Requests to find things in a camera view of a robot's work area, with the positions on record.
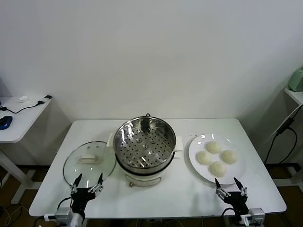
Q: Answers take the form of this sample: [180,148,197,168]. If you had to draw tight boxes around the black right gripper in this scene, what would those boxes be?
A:
[214,177,249,213]

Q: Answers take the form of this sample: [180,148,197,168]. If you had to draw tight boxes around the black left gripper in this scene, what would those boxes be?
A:
[70,172,105,214]

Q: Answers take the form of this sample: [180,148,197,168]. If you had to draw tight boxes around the round glass lid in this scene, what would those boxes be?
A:
[62,141,117,188]

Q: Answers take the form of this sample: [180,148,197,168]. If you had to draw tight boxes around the white steamed baozi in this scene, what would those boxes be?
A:
[221,149,238,164]
[209,161,228,177]
[196,150,213,166]
[206,141,223,154]

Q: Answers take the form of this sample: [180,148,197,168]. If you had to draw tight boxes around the steel steamer pot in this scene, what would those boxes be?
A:
[107,132,184,187]

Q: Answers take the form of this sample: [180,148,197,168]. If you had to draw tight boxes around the stainless steel steamer basket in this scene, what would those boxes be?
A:
[113,116,177,170]

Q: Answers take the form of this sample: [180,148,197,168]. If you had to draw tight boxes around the large white plate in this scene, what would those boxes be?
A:
[188,133,247,185]

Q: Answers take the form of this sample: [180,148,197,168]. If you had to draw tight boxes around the white side desk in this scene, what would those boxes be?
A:
[0,95,54,204]

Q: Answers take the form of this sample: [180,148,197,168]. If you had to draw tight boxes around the blue computer mouse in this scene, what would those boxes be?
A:
[0,115,13,130]

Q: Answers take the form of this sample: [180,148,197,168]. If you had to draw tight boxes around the white side table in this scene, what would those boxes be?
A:
[284,87,303,187]

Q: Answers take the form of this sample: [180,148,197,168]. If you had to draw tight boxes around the pale green appliance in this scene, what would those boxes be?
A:
[288,66,303,92]

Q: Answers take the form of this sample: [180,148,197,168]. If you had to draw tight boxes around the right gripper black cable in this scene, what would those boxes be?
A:
[222,207,235,227]

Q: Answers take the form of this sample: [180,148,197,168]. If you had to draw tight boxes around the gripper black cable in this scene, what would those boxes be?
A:
[57,197,72,210]
[222,207,235,227]

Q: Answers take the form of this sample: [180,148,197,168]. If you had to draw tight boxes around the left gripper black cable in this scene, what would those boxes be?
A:
[57,197,72,210]

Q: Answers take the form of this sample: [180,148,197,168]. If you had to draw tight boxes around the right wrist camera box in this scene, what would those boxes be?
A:
[239,208,266,225]

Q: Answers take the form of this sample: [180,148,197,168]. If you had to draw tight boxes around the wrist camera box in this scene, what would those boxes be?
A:
[239,208,266,225]
[44,207,71,222]

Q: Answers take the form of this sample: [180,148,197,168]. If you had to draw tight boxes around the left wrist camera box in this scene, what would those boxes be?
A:
[44,207,71,222]

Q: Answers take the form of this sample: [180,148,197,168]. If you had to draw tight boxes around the black power adapter cable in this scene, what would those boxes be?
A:
[264,117,298,165]

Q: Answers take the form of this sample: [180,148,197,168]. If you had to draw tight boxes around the white flat cable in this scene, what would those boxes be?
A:
[266,104,303,144]

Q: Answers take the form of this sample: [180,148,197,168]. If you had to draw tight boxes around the black desk cable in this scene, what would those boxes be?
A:
[0,100,45,114]

